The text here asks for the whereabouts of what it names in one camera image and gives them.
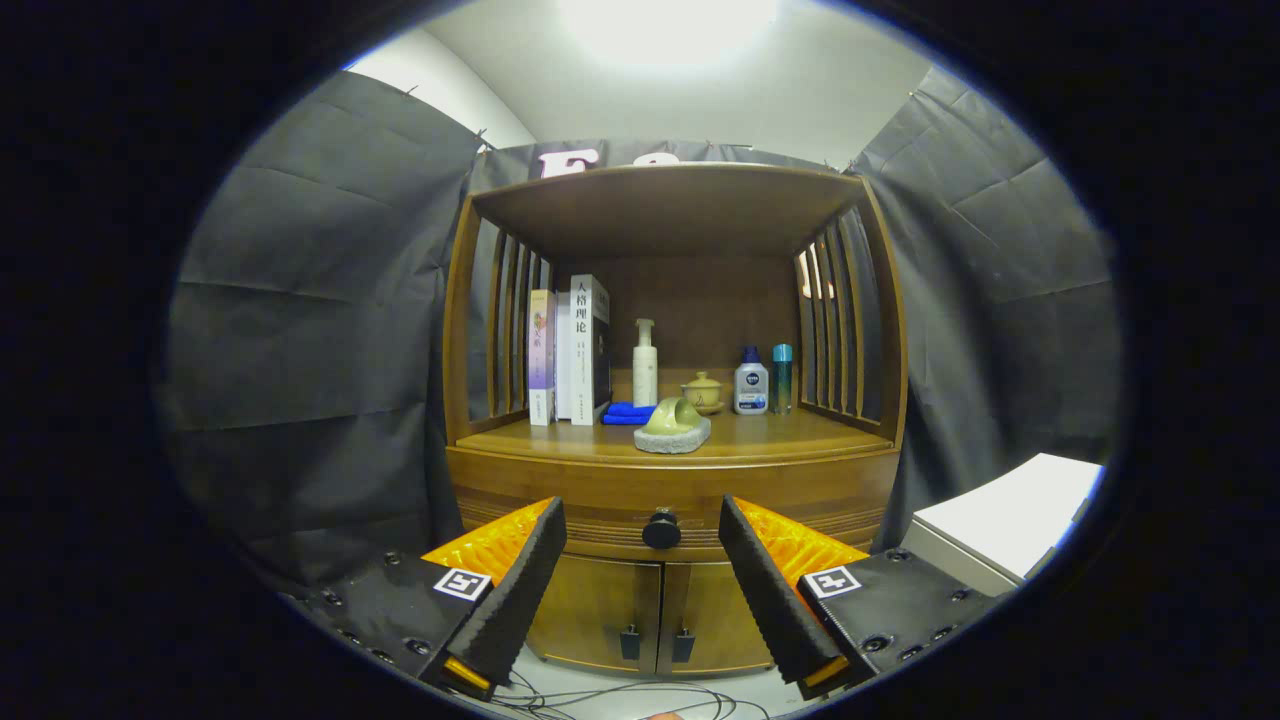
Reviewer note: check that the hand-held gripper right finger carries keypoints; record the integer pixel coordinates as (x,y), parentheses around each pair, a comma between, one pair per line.
(768,590)

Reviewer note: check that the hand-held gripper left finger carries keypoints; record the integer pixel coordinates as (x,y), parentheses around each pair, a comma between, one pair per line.
(520,590)

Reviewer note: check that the wooden drawer with black knob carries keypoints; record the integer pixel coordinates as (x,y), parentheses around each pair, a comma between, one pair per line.
(600,490)

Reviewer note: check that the wooden countertop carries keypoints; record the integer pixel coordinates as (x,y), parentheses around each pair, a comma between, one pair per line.
(780,435)

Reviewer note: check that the white side cabinet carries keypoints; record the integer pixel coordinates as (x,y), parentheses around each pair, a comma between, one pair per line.
(1020,515)

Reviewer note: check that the wooden cabinet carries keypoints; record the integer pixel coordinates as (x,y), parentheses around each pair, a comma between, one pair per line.
(670,210)

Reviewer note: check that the white blue pump bottle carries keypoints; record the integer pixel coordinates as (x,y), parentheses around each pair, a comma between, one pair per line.
(751,388)

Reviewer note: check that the blue folded cloth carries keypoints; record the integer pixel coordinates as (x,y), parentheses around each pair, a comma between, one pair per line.
(622,412)

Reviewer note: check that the yellow lidded teacup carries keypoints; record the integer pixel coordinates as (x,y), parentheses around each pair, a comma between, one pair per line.
(703,393)

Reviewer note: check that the teal bottle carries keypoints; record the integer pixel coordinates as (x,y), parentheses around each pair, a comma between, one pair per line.
(782,380)

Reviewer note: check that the purple book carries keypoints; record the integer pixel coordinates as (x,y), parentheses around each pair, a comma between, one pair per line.
(541,360)

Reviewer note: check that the thin white book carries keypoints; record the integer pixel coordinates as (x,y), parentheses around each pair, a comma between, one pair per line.
(563,360)

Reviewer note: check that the thick white book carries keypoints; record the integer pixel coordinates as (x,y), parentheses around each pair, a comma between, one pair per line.
(582,360)

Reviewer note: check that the tall white pump bottle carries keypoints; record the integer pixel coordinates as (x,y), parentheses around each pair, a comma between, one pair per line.
(645,370)

